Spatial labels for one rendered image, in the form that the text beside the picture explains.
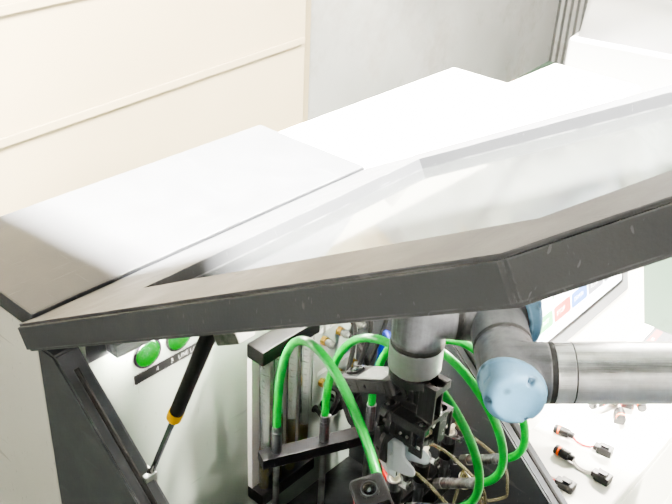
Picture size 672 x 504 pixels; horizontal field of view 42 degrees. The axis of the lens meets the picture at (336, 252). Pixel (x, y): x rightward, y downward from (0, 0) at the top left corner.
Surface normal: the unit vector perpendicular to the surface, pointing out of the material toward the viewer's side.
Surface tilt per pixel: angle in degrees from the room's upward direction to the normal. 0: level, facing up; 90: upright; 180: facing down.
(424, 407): 90
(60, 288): 0
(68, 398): 90
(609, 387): 77
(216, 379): 90
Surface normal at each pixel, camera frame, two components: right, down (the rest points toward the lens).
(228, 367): 0.75, 0.36
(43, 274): 0.04, -0.87
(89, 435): -0.66, 0.35
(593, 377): -0.04, 0.05
